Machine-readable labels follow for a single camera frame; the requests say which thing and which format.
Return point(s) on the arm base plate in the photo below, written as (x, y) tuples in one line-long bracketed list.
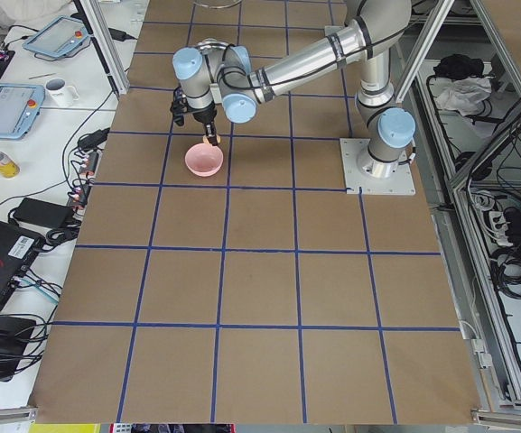
[(367, 176)]

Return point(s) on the aluminium frame post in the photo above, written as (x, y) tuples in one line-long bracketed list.
[(98, 31)]

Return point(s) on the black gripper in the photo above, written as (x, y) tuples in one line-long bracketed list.
[(203, 117)]

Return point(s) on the near blue teach pendant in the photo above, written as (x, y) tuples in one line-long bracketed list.
[(19, 107)]

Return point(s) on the yellow drink can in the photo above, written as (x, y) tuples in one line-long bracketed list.
[(8, 168)]

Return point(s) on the far blue teach pendant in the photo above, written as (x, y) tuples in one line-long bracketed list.
[(62, 38)]

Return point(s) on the blue teach pendant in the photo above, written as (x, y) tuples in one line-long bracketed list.
[(62, 38), (19, 107)]

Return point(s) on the pink bowl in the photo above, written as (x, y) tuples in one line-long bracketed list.
[(204, 159)]

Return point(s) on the white mug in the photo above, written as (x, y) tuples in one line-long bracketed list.
[(63, 94)]

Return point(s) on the black power brick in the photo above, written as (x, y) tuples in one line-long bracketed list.
[(41, 213)]

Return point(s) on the glass pot lid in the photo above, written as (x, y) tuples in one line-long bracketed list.
[(217, 4)]

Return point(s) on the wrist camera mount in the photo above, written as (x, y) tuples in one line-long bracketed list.
[(179, 106)]

